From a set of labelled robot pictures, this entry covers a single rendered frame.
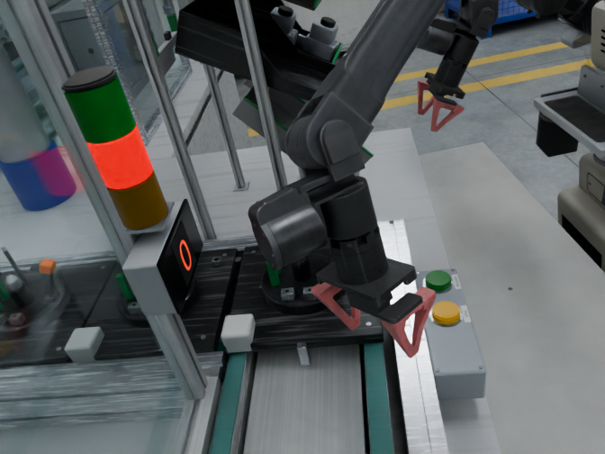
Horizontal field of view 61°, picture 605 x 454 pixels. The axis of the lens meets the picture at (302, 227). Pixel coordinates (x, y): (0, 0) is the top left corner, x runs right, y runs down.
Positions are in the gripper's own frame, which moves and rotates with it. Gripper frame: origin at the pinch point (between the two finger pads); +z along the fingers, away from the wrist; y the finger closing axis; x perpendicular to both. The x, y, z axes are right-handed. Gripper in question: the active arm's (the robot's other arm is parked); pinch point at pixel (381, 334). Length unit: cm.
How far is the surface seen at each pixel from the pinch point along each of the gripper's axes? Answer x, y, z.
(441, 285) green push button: 19.8, -8.0, 7.5
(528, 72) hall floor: 323, -173, 59
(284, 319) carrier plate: -1.0, -21.7, 5.2
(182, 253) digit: -14.5, -12.0, -16.7
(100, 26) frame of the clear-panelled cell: 22, -118, -46
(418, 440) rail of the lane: -2.4, 4.6, 12.4
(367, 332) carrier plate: 5.4, -10.2, 7.7
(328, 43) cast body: 39, -43, -28
